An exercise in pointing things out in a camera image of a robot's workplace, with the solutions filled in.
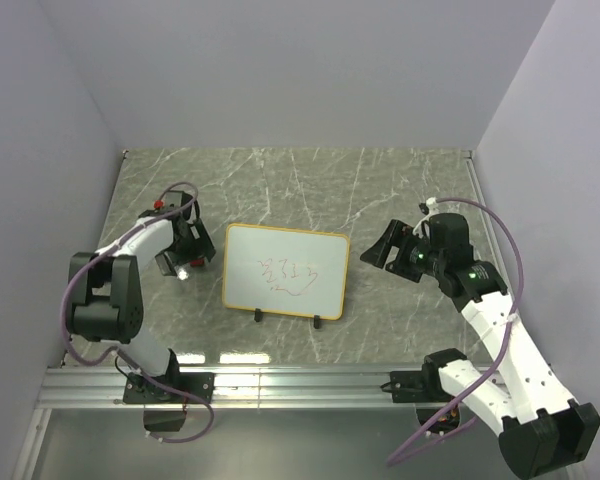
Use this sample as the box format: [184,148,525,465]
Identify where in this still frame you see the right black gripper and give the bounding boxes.
[359,218,445,282]

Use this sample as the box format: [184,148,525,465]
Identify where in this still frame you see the yellow framed whiteboard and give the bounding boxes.
[222,223,350,321]

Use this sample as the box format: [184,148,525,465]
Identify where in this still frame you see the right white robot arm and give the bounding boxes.
[360,211,600,479]

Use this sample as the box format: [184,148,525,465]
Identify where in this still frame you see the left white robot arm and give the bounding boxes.
[60,182,216,402]

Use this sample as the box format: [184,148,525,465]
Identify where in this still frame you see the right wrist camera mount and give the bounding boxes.
[412,197,439,237]

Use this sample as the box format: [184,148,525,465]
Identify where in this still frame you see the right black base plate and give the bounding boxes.
[379,367,454,404]

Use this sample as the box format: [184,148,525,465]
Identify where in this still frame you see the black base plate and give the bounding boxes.
[122,372,215,405]
[379,367,454,404]

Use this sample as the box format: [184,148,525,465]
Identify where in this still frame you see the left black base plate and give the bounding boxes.
[122,372,215,405]

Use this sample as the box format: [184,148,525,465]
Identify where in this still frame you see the aluminium mounting rail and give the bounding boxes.
[34,363,566,411]

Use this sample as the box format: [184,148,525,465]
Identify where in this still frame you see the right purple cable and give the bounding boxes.
[385,196,525,467]

